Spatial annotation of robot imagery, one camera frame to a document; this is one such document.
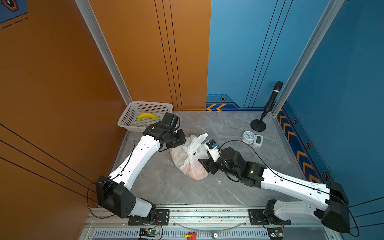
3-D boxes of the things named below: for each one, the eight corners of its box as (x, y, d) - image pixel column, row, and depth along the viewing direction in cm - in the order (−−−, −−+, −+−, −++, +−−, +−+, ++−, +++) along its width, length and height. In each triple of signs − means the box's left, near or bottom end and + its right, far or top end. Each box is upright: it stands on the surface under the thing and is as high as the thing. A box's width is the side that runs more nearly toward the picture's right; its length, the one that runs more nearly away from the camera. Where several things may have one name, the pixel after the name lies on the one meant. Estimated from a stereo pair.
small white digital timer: (252, 145, 102) (254, 142, 100) (255, 136, 107) (256, 133, 105) (260, 147, 101) (261, 145, 99) (262, 138, 106) (264, 136, 103)
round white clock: (242, 144, 103) (244, 141, 99) (240, 134, 108) (241, 131, 105) (254, 144, 103) (256, 141, 99) (251, 134, 108) (253, 131, 105)
